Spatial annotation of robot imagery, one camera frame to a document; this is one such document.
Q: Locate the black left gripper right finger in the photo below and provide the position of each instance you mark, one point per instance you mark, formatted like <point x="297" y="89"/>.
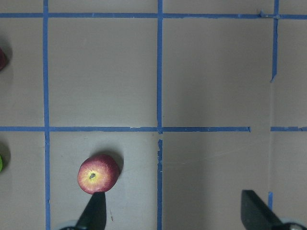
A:
<point x="255" y="214"/>

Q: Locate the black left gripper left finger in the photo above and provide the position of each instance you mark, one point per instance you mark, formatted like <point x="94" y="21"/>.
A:
<point x="94" y="214"/>

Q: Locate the dark red apple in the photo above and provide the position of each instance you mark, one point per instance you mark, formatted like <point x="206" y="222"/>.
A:
<point x="3" y="59"/>

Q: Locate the red yellow apple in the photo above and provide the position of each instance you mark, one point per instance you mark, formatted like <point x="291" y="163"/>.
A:
<point x="98" y="173"/>

